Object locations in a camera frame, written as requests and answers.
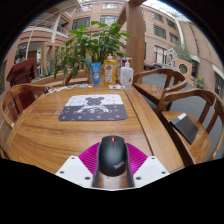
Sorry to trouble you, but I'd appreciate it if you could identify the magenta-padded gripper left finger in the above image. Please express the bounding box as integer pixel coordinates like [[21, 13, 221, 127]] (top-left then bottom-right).
[[54, 142, 102, 189]]

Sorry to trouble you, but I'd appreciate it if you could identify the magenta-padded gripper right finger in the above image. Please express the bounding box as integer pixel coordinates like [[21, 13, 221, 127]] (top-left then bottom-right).
[[124, 143, 170, 189]]

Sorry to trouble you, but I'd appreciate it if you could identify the black computer mouse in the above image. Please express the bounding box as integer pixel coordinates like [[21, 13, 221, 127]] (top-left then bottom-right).
[[97, 135, 129, 177]]

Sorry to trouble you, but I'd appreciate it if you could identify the grey white printed mouse pad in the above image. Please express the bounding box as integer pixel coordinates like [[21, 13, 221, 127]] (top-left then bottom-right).
[[58, 93, 129, 122]]

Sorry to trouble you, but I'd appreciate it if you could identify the light wooden armchair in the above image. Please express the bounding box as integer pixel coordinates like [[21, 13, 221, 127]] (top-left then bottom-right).
[[0, 83, 48, 158], [63, 69, 90, 87], [155, 88, 224, 167], [132, 68, 188, 108]]

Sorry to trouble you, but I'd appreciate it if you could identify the black notebook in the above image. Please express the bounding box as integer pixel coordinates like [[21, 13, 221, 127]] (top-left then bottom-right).
[[170, 112, 200, 145]]

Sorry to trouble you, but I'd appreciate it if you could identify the white pump bottle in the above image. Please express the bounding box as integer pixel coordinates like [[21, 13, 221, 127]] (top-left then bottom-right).
[[119, 57, 135, 88]]

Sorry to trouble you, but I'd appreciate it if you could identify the blue squeeze tube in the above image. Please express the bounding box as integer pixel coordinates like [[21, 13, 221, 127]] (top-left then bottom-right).
[[90, 62, 102, 87]]

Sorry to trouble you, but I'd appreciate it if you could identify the orange dish soap bottle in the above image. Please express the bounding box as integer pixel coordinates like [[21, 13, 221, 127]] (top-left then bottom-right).
[[103, 53, 118, 87]]

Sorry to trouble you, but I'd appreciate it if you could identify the dark red wooden chair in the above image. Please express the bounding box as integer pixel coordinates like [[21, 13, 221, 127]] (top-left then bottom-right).
[[5, 57, 38, 88]]

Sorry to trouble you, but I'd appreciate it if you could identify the potted green leafy plant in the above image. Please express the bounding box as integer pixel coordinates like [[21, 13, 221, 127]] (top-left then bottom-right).
[[53, 20, 132, 84]]

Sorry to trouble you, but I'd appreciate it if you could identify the wooden pergola post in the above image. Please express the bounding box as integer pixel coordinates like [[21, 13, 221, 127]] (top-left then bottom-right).
[[125, 0, 146, 76]]

